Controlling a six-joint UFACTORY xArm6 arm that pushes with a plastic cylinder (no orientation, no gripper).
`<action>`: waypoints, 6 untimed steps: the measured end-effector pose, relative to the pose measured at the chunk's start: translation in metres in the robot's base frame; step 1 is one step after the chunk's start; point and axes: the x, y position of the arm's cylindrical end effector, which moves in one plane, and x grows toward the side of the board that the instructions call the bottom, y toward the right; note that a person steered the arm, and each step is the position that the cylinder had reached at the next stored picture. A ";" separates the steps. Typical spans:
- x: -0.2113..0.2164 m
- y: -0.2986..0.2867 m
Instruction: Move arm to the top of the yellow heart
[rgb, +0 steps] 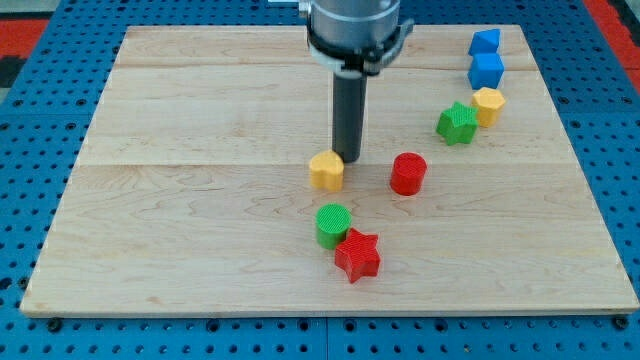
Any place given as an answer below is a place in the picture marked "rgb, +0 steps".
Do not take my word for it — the green star block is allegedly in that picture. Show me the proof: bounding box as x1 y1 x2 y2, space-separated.
436 101 479 146

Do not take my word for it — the green cylinder block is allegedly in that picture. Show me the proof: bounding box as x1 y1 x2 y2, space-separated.
315 203 352 250

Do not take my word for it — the red star block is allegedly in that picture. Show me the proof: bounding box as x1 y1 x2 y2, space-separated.
334 228 381 283

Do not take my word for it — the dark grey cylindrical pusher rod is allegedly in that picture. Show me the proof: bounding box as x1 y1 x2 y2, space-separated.
332 75 367 164

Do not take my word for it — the red cylinder block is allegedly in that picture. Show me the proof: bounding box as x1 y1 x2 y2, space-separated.
390 152 428 196

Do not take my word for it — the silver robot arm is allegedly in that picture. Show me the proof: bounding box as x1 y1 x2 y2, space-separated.
267 0 415 80

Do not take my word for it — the blue triangle block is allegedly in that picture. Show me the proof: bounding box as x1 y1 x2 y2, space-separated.
468 28 501 56

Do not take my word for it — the blue cube block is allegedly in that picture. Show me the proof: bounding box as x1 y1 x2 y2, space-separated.
467 53 505 90

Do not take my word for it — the yellow hexagon block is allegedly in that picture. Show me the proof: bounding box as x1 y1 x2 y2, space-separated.
471 87 506 128

